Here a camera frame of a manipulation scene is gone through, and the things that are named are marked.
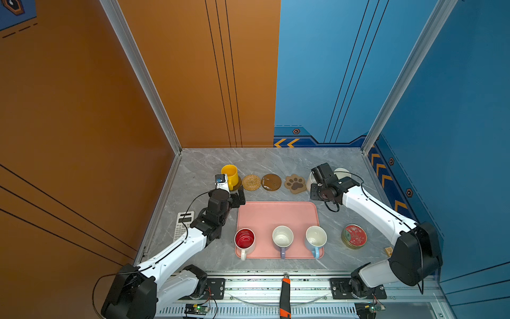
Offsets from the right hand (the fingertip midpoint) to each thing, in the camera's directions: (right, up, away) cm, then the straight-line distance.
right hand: (314, 192), depth 86 cm
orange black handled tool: (-15, -39, -17) cm, 45 cm away
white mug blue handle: (0, -19, -2) cm, 19 cm away
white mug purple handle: (-14, -19, -1) cm, 24 cm away
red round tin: (+16, -18, -3) cm, 24 cm away
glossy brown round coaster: (-18, +3, +19) cm, 26 cm away
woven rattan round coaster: (-29, +3, +19) cm, 34 cm away
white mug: (-5, +7, -17) cm, 19 cm away
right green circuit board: (+15, -40, -17) cm, 45 cm away
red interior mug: (-30, -20, -3) cm, 37 cm away
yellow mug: (-37, +7, +10) cm, 39 cm away
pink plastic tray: (-23, -12, +6) cm, 27 cm away
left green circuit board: (-47, -40, -16) cm, 63 cm away
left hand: (-35, +4, -4) cm, 35 cm away
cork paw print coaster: (-5, +2, +17) cm, 18 cm away
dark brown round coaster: (-36, +2, +16) cm, 39 cm away
